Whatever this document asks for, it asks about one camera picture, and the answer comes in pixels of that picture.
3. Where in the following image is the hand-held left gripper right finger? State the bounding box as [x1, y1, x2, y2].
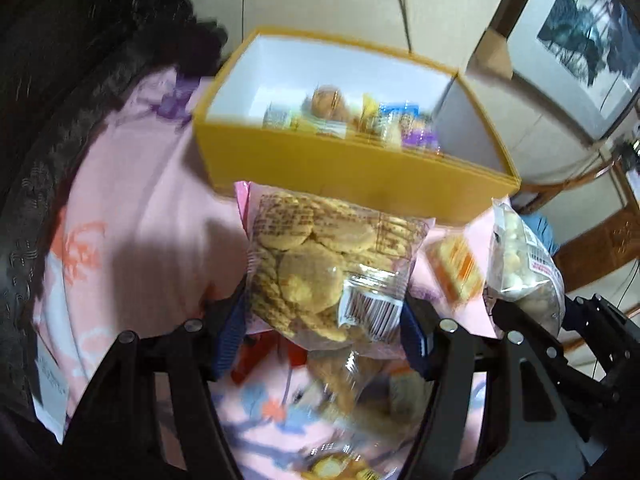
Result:
[399, 295, 589, 480]

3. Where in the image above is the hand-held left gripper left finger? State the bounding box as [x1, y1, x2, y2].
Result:
[62, 275, 251, 480]

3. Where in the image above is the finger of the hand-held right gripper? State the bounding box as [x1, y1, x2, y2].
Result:
[563, 295, 629, 334]
[491, 299, 569, 377]

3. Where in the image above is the white ball candy packet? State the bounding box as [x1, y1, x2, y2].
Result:
[486, 196, 567, 339]

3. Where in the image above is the clear round cookie packet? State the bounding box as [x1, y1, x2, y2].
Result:
[234, 179, 437, 357]

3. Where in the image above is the yellow cardboard box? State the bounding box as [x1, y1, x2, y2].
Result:
[192, 25, 522, 227]

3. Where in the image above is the purple snack packet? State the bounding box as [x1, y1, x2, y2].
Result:
[402, 127, 443, 157]

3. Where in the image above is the blue snack packet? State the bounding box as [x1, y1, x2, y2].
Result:
[377, 102, 422, 148]

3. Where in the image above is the green white snack packet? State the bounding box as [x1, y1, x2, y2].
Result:
[262, 102, 301, 133]

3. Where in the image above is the long yellow-green snack packet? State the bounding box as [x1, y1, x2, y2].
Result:
[359, 92, 383, 136]

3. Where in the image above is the golden round pastry packet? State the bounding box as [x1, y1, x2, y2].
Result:
[310, 85, 351, 123]

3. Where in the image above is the red snack packet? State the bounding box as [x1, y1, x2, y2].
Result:
[229, 340, 308, 386]

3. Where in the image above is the orange striped cracker packet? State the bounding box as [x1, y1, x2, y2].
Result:
[424, 233, 489, 312]

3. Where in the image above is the wooden armchair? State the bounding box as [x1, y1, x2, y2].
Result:
[514, 159, 640, 292]

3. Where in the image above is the brown label biscuit packet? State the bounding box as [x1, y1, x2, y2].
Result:
[304, 346, 392, 427]

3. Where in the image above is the blue cloth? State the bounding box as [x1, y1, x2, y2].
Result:
[522, 212, 559, 257]

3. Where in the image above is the pink floral tablecloth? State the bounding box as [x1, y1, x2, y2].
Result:
[34, 66, 517, 480]

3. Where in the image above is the yellow cake packet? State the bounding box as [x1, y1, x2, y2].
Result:
[300, 442, 401, 480]

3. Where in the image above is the white paper sheet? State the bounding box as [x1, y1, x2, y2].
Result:
[31, 344, 69, 434]

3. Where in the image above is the cardboard corner protector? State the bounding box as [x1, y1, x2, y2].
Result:
[459, 28, 514, 82]

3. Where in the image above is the framed lotus painting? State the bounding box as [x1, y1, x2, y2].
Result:
[486, 0, 640, 144]

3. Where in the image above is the grey power cable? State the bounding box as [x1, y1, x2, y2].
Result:
[392, 0, 417, 54]

